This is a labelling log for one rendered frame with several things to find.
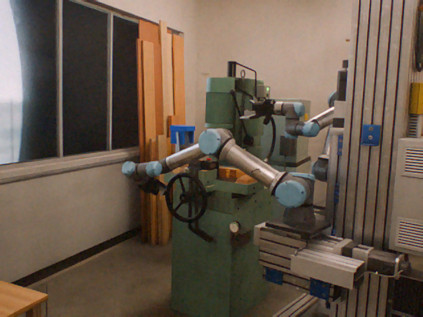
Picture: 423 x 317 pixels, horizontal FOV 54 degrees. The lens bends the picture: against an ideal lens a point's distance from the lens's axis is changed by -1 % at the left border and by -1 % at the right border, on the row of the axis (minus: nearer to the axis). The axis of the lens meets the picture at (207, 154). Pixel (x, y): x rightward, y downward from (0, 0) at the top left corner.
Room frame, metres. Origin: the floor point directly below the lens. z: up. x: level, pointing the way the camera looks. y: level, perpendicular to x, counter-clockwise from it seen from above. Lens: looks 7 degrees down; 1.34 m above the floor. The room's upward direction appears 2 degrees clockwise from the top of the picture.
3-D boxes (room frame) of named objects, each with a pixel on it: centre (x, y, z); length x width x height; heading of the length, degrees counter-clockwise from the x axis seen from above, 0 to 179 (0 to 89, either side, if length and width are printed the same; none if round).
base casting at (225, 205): (2.72, -0.13, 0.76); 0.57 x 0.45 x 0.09; 148
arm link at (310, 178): (1.85, -0.43, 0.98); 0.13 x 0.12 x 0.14; 154
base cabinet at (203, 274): (2.72, -0.13, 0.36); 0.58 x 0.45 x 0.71; 148
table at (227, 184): (2.52, -0.01, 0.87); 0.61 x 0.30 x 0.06; 58
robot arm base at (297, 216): (1.86, -0.43, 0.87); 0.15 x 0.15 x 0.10
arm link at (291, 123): (2.23, -0.46, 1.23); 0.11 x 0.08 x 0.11; 27
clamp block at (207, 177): (2.45, 0.03, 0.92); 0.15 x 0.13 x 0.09; 58
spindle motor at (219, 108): (2.61, -0.07, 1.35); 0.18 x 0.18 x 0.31
